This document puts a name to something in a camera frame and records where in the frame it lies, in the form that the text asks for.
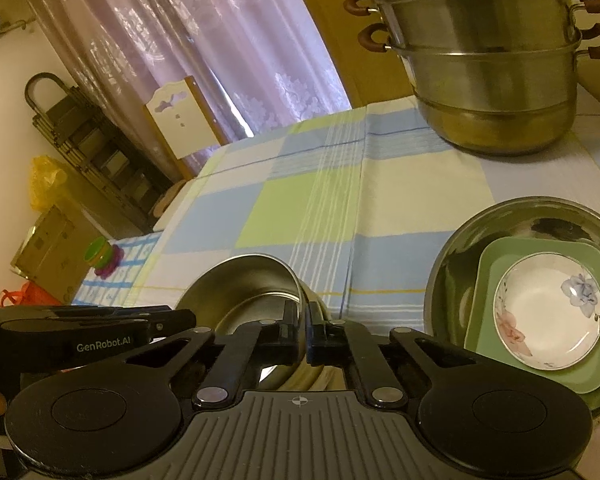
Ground cream ribbed bowl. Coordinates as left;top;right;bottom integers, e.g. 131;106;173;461
276;283;337;392

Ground small steel bowl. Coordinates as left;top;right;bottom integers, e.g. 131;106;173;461
176;254;306;392

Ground green rectangular plate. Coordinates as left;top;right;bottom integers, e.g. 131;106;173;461
464;236;600;394

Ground small floral white dish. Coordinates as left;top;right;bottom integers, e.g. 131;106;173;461
492;252;600;372

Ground orange plastic bag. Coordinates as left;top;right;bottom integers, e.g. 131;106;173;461
0;281;61;308

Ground brown cardboard box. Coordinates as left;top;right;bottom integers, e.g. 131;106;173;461
10;205;100;304

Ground blue white patterned cloth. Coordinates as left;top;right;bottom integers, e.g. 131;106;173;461
71;232;161;307

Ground large steel basin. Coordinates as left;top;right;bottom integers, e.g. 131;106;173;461
425;196;600;419

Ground green purple stacked cups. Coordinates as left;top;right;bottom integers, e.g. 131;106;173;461
83;236;124;280

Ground checkered tablecloth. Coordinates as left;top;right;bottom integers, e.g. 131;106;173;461
125;92;600;335

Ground yellow plastic bag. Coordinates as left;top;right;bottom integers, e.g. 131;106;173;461
28;155;68;212

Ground black folded metal rack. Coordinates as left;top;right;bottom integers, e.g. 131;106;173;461
23;72;172;233

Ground white wooden chair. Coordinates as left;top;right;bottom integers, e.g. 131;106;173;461
144;76;227;195

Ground purple lace curtain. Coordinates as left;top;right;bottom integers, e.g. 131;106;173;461
27;0;350;180

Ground stacked steel steamer pot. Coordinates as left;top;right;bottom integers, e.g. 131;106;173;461
343;0;600;156

